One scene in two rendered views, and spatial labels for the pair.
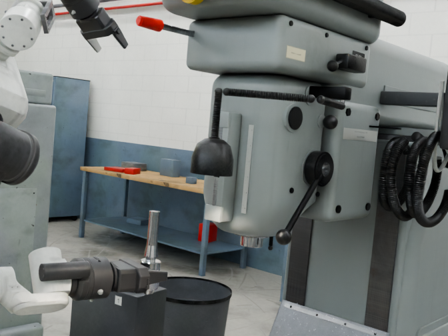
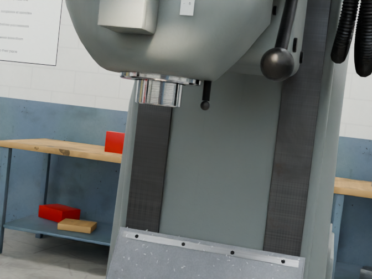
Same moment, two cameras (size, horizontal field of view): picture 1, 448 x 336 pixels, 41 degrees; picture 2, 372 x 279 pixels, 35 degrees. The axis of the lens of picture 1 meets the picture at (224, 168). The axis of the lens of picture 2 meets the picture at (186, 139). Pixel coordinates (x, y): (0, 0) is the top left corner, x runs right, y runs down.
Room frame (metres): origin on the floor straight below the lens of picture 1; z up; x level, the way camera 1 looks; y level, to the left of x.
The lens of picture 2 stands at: (0.67, 0.17, 1.28)
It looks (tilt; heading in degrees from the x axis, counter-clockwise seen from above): 3 degrees down; 333
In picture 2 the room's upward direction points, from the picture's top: 6 degrees clockwise
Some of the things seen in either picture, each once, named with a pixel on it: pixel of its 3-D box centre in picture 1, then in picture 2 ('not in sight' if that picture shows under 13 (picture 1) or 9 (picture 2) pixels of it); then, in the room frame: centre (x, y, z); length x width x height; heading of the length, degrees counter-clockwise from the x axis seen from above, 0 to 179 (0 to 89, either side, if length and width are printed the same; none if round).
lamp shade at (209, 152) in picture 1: (213, 155); not in sight; (1.00, 0.02, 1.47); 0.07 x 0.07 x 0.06
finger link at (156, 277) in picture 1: (155, 277); not in sight; (1.29, 0.13, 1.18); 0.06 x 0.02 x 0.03; 126
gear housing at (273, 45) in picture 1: (281, 55); not in sight; (1.26, -0.10, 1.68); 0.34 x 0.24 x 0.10; 139
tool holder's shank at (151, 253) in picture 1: (153, 235); not in sight; (1.32, 0.15, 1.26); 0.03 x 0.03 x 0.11
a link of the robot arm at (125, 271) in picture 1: (111, 277); not in sight; (1.27, 0.22, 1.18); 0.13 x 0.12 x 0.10; 36
